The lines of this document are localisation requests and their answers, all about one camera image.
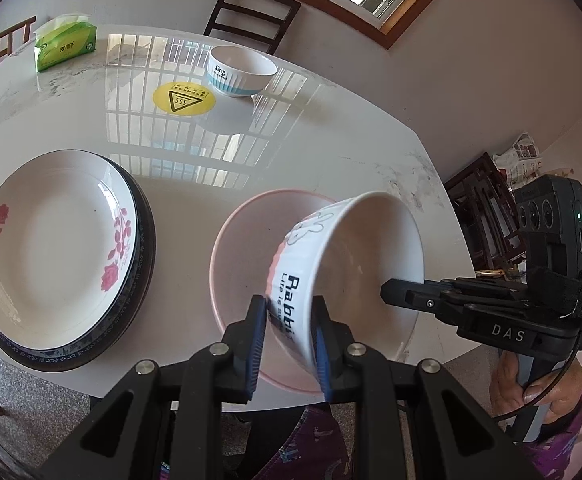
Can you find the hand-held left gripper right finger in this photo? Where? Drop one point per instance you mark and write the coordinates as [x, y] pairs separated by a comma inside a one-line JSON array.
[[320, 355]]

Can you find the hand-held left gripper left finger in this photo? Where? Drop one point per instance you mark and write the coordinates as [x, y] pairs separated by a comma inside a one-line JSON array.
[[257, 340]]

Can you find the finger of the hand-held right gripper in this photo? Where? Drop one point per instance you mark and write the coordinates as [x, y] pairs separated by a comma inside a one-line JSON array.
[[491, 291], [421, 297]]

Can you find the white pink-ribbed bowl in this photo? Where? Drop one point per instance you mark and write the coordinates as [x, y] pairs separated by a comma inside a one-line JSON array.
[[351, 260]]

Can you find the large pink bowl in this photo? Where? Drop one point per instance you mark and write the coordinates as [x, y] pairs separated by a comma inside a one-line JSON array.
[[241, 260]]

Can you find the large blue patterned plate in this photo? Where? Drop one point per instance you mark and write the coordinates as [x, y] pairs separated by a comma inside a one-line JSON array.
[[71, 362]]

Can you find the white pink-floral plate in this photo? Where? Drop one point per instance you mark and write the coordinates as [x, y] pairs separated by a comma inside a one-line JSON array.
[[51, 240]]

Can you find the person's right forearm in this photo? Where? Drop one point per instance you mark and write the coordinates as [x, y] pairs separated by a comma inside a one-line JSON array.
[[563, 445]]

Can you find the person's right hand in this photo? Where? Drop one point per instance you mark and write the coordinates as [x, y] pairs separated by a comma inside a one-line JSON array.
[[561, 385]]

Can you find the newspaper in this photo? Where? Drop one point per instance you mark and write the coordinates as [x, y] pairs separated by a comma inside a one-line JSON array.
[[518, 160]]

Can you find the dark carved wooden chair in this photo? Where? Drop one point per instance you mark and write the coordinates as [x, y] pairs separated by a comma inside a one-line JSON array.
[[476, 195]]

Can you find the purple floral garment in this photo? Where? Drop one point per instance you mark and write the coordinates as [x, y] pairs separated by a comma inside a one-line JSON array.
[[321, 450]]

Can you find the yellow warning sticker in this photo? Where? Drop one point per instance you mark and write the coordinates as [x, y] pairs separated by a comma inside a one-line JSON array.
[[183, 99]]

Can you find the white blue-striped bowl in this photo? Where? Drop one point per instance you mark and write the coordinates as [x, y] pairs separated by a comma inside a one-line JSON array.
[[231, 80]]

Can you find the green tissue pack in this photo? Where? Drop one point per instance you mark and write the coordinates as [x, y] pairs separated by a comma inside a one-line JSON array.
[[63, 45]]

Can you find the light brown wooden chair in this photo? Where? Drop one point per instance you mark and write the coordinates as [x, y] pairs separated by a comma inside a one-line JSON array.
[[1, 40]]

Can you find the barred window with wooden frame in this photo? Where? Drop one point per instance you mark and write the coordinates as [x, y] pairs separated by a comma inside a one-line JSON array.
[[396, 30]]

